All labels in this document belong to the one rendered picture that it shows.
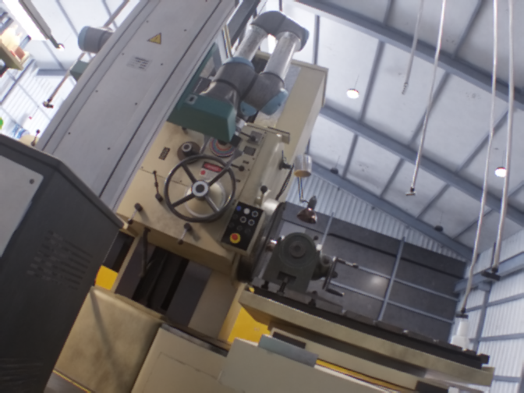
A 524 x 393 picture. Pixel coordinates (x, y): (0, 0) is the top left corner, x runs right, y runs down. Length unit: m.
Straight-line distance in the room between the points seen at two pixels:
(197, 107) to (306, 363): 0.83
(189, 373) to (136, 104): 1.38
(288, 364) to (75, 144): 0.84
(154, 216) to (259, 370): 1.52
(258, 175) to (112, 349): 1.28
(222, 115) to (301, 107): 2.05
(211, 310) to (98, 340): 0.85
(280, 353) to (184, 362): 1.27
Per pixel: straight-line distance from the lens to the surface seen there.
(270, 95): 1.38
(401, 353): 1.89
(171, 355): 2.08
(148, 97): 1.18
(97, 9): 13.82
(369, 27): 9.78
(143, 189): 2.29
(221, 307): 2.66
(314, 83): 3.41
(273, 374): 0.83
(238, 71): 1.37
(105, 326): 2.22
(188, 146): 2.25
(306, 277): 1.88
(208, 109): 1.24
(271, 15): 1.70
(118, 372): 2.19
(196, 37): 1.33
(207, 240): 2.08
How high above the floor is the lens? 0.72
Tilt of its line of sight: 20 degrees up
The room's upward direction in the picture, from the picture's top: 24 degrees clockwise
